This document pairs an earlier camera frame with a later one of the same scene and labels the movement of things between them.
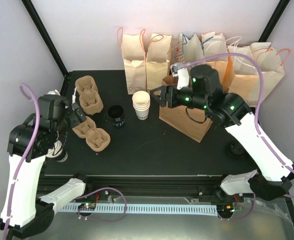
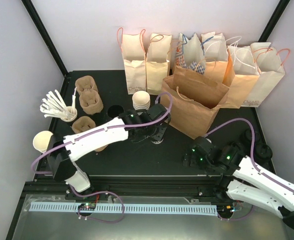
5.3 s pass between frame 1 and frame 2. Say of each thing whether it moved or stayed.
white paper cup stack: stayed
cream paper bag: stayed
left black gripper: moved
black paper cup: stayed
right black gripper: moved
